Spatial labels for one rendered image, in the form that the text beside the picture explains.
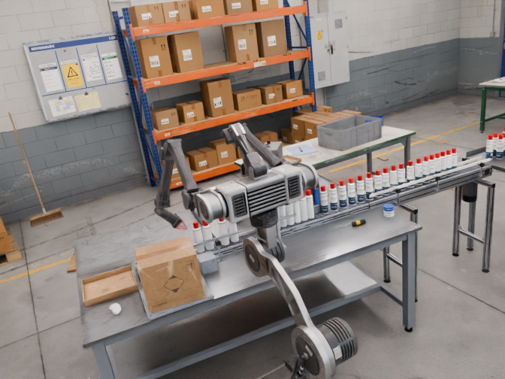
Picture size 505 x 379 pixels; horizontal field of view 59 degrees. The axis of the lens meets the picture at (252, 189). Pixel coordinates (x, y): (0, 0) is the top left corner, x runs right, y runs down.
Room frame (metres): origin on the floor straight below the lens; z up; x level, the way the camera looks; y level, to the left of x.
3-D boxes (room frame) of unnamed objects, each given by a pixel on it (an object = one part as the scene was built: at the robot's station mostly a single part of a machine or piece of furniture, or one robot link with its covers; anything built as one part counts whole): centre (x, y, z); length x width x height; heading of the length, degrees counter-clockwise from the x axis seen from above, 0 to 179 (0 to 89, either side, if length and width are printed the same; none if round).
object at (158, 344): (2.79, 0.17, 0.40); 2.04 x 1.25 x 0.81; 110
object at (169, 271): (2.12, 0.51, 0.99); 0.30 x 0.24 x 0.27; 105
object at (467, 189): (3.42, -1.80, 0.71); 0.15 x 0.12 x 0.34; 20
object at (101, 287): (2.31, 0.92, 0.85); 0.30 x 0.26 x 0.04; 110
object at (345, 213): (2.65, -0.02, 0.85); 1.65 x 0.11 x 0.05; 110
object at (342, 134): (4.70, -1.13, 0.91); 0.60 x 0.40 x 0.22; 120
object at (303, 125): (6.99, -1.20, 0.32); 1.20 x 0.83 x 0.64; 25
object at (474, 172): (3.13, -1.34, 0.47); 1.17 x 0.38 x 0.94; 110
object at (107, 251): (2.79, 0.17, 0.82); 2.10 x 1.31 x 0.02; 110
